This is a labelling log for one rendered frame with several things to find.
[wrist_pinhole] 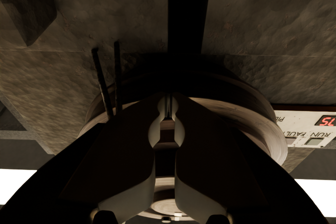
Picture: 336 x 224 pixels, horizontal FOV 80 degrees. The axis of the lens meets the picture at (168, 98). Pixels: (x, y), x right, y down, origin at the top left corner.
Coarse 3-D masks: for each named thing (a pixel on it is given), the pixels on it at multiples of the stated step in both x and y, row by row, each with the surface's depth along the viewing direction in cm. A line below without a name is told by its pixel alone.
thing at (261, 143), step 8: (168, 112) 33; (168, 120) 32; (224, 120) 34; (232, 120) 34; (160, 128) 34; (168, 128) 34; (240, 128) 34; (248, 128) 36; (160, 136) 34; (168, 136) 34; (248, 136) 35; (256, 136) 36; (160, 144) 34; (168, 144) 34; (176, 144) 34; (264, 144) 37
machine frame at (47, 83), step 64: (64, 0) 31; (128, 0) 30; (192, 0) 52; (256, 0) 30; (320, 0) 29; (0, 64) 47; (64, 64) 46; (128, 64) 46; (256, 64) 45; (320, 64) 44; (64, 128) 66
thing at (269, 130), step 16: (144, 80) 37; (160, 80) 35; (176, 80) 35; (192, 80) 35; (208, 80) 36; (112, 96) 38; (128, 96) 35; (144, 96) 32; (192, 96) 31; (208, 96) 31; (224, 96) 34; (240, 96) 36; (96, 112) 39; (224, 112) 33; (240, 112) 33; (256, 112) 33; (256, 128) 36; (272, 128) 36; (272, 144) 40
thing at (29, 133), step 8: (0, 96) 415; (8, 104) 433; (16, 112) 453; (24, 120) 474; (0, 128) 520; (8, 128) 520; (16, 128) 520; (24, 128) 520; (0, 136) 540; (8, 136) 539; (16, 136) 537; (24, 136) 536; (32, 136) 525; (40, 144) 554; (328, 144) 514; (48, 152) 587
